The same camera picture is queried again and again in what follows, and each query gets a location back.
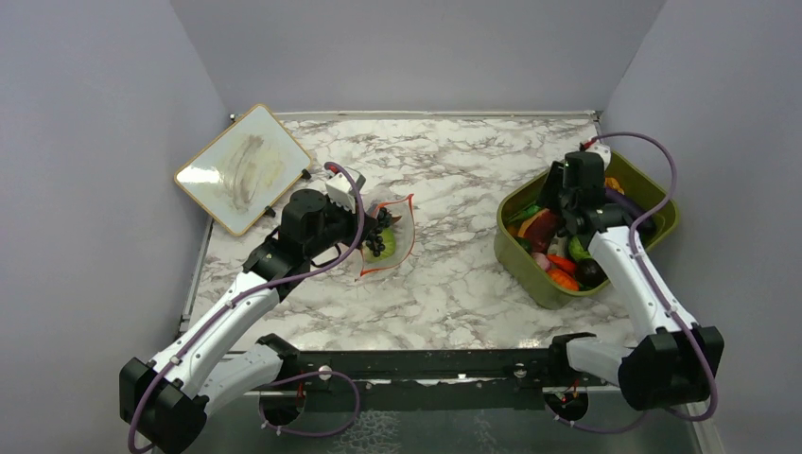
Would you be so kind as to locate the red onion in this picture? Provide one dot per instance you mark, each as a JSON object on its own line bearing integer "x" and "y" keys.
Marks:
{"x": 542, "y": 261}

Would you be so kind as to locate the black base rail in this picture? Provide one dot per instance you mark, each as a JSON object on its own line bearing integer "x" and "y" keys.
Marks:
{"x": 411, "y": 380}

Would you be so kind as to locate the green custard apple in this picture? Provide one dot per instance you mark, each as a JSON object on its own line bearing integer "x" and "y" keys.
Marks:
{"x": 576, "y": 251}

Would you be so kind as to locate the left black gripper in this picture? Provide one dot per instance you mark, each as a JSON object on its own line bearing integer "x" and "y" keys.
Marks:
{"x": 351, "y": 218}

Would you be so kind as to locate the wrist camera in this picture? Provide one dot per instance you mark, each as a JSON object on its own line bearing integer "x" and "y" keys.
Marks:
{"x": 599, "y": 148}
{"x": 343, "y": 187}

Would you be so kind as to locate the green cabbage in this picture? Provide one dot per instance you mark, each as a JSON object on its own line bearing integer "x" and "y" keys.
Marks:
{"x": 386, "y": 244}

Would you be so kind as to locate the orange pumpkin piece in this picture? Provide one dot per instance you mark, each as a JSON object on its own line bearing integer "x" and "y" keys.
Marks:
{"x": 613, "y": 184}

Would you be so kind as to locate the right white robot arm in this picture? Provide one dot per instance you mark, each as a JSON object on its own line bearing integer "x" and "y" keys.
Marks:
{"x": 675, "y": 359}

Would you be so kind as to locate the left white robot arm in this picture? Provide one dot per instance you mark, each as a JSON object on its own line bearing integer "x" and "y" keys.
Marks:
{"x": 167, "y": 399}

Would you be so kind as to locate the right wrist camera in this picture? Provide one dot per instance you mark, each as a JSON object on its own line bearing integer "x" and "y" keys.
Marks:
{"x": 599, "y": 148}

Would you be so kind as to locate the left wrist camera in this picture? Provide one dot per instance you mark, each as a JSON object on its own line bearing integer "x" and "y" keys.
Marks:
{"x": 343, "y": 187}

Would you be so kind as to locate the olive green plastic bin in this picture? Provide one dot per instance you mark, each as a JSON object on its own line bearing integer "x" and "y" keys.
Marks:
{"x": 516, "y": 259}

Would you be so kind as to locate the gold framed mirror tray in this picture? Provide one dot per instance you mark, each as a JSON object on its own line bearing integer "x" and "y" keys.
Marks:
{"x": 245, "y": 170}

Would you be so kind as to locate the green long bean pod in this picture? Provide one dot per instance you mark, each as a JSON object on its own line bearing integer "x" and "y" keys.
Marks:
{"x": 523, "y": 214}

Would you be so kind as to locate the purple eggplant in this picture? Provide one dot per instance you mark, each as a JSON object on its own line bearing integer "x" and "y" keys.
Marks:
{"x": 646, "y": 227}

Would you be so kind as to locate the red chili pepper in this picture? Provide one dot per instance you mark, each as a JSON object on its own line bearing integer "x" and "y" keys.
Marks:
{"x": 561, "y": 263}

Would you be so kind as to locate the orange carrot in bin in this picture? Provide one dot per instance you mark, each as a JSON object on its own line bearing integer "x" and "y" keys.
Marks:
{"x": 563, "y": 280}

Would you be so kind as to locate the clear zip top bag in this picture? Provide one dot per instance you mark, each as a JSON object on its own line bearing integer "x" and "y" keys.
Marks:
{"x": 403, "y": 224}

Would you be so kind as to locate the halved fig piece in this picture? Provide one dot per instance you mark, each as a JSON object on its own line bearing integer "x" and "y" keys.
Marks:
{"x": 539, "y": 230}

